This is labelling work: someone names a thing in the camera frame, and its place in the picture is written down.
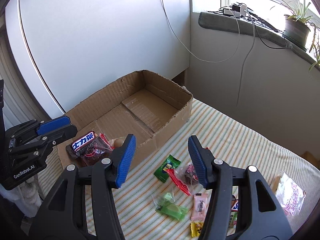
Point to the grey-green windowsill mat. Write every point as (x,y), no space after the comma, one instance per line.
(225,25)

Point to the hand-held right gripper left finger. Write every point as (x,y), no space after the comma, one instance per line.
(126,161)

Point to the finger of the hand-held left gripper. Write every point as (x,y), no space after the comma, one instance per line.
(53,125)
(63,131)

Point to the brown chocolate bar white print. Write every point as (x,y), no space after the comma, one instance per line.
(83,142)

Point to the egg-shaped snack clear wrap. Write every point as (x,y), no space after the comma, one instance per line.
(118,142)

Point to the green white snack packet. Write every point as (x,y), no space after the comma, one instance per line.
(233,219)

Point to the white wardrobe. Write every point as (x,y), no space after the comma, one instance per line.
(100,42)

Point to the striped bed sheet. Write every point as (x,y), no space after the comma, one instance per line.
(237,140)

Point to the dark plant pot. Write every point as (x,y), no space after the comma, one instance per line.
(296,31)

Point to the brown chocolate bar blue print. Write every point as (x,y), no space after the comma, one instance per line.
(235,205)

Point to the green spider plant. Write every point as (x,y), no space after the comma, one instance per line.
(298,12)

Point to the clear plum packet red ends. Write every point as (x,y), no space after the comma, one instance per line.
(184,177)

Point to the pale pink snack packet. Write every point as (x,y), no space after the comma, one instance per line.
(200,206)

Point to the clear packet pink print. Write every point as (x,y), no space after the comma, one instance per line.
(290,195)

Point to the person's left hand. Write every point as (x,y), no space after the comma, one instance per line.
(31,197)

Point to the yellow snack packet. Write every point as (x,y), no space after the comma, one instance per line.
(196,230)

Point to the cardboard box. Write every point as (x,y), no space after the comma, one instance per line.
(150,105)

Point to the dark plum packet red ends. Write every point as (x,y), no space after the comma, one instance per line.
(96,154)

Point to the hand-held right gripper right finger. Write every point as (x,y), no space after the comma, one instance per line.
(197,165)

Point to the clear green snack packet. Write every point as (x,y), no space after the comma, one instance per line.
(167,198)
(173,211)

